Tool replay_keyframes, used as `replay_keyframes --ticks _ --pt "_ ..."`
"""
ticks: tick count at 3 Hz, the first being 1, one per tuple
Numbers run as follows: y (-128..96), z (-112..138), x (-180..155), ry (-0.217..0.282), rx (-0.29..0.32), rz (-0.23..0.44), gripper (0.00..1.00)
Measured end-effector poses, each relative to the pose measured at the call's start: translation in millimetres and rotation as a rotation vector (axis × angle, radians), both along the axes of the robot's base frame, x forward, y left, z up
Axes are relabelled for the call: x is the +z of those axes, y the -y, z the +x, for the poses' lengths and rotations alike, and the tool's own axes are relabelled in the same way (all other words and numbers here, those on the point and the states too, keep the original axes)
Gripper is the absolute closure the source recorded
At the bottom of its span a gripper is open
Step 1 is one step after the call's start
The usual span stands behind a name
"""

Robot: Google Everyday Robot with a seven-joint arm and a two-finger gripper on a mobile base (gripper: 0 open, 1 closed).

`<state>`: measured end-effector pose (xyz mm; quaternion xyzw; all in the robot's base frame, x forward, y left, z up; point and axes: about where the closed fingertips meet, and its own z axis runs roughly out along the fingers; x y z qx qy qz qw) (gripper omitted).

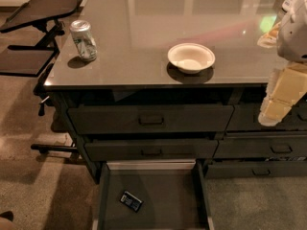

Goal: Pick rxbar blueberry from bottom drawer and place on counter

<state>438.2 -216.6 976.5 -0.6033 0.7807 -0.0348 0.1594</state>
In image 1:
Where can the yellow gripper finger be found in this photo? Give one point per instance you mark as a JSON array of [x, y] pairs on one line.
[[269, 39], [285, 88]]

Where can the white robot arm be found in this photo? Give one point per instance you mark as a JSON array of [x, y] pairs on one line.
[[292, 36]]

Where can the top right drawer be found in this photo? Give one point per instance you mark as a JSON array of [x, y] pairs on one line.
[[245, 118]]

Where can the middle right drawer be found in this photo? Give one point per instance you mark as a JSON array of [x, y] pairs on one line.
[[235, 146]]

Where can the bottom right drawer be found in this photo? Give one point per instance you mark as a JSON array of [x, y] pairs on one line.
[[257, 169]]

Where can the dark grey drawer cabinet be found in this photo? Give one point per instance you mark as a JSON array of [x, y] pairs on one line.
[[132, 68]]

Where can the top left drawer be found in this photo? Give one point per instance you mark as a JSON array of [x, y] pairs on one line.
[[128, 119]]

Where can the open bottom left drawer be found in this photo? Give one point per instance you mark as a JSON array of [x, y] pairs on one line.
[[174, 197]]

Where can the middle left drawer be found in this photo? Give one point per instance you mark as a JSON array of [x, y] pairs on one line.
[[150, 149]]

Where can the white paper bowl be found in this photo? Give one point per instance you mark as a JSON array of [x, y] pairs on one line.
[[191, 58]]

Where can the silver soda can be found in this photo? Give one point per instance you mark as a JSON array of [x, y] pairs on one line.
[[83, 39]]

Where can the black adjustable stand table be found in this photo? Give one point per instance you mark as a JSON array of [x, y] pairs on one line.
[[41, 22]]

